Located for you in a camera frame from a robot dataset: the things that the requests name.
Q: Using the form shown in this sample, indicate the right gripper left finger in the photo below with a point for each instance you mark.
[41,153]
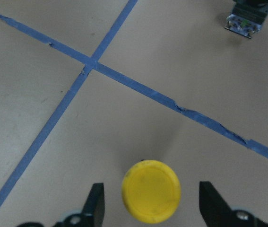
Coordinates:
[92,214]

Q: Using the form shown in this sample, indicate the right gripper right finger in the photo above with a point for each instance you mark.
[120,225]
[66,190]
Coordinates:
[217,213]

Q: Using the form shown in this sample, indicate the yellow push button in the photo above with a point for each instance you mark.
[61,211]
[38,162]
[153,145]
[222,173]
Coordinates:
[151,191]

